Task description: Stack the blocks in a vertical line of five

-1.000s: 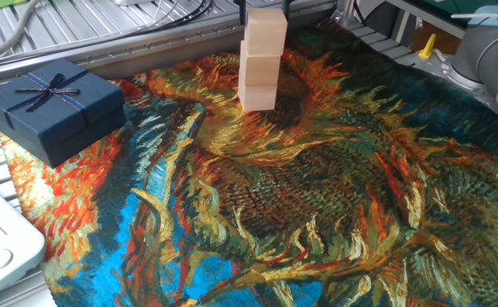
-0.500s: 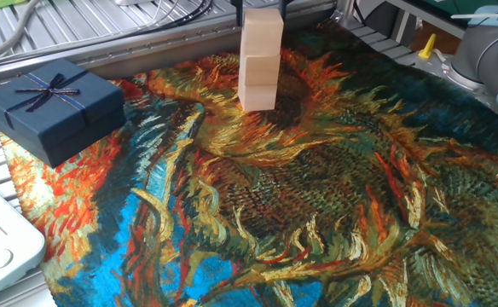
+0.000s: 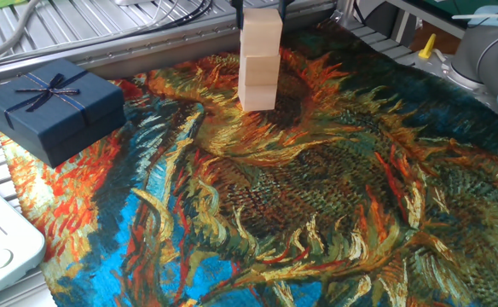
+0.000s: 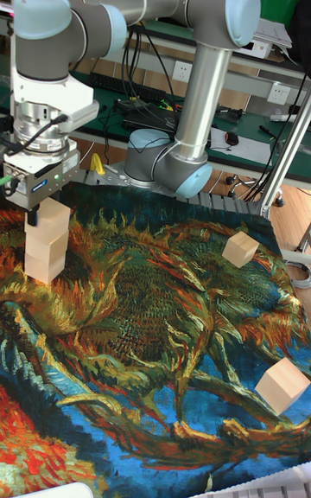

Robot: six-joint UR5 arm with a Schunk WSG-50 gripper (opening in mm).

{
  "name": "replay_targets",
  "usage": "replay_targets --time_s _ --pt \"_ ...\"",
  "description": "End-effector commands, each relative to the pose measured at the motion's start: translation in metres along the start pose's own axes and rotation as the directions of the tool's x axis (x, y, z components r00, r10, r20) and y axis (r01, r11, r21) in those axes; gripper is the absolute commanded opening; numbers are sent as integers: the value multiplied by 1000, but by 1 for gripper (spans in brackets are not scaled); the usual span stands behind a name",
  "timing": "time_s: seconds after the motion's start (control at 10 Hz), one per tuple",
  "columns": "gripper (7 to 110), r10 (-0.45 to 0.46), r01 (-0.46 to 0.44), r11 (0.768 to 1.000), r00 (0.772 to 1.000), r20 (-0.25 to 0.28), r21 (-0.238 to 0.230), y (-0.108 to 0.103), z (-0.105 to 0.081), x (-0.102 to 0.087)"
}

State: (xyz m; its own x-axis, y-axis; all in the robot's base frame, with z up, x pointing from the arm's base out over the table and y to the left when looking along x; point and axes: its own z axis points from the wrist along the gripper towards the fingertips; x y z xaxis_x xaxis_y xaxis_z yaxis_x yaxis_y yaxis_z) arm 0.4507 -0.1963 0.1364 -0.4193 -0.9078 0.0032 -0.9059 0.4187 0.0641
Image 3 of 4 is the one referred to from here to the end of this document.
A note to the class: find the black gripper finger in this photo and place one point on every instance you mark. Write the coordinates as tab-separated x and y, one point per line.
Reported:
239	13
284	5

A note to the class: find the light wooden cube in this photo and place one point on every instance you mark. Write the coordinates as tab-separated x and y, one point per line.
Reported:
257	98
261	34
259	70

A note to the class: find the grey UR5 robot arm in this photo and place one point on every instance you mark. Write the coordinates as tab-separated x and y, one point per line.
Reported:
488	55

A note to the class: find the navy gift box with ribbon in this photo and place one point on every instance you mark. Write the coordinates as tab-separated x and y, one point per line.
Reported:
53	111

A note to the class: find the sunflower painting cloth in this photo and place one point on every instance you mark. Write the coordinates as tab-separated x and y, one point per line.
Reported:
317	213

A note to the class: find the white plastic device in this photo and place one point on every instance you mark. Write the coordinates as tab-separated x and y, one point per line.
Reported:
1	239

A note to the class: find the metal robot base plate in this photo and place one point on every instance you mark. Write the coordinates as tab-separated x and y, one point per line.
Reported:
458	83

